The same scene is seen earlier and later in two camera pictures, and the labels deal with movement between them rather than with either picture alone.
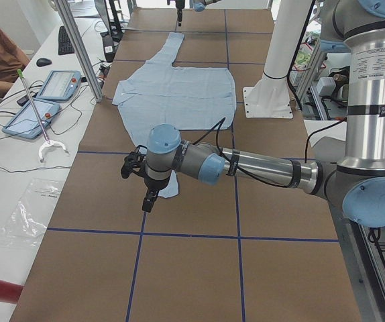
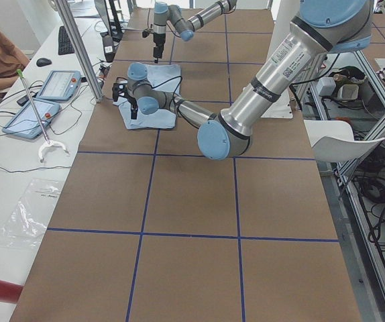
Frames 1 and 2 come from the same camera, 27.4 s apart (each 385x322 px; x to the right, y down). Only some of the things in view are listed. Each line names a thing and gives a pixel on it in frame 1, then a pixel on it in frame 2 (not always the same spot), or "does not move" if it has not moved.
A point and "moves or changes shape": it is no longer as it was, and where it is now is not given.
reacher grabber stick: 48,142 does not move
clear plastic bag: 27,223 does not move
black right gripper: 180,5 to 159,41
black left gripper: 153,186 to 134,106
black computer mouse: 42,62 does not move
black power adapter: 108,45 does not move
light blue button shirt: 167,92 moves or changes shape
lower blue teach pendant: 25,122 does not move
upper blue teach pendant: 60,85 does not move
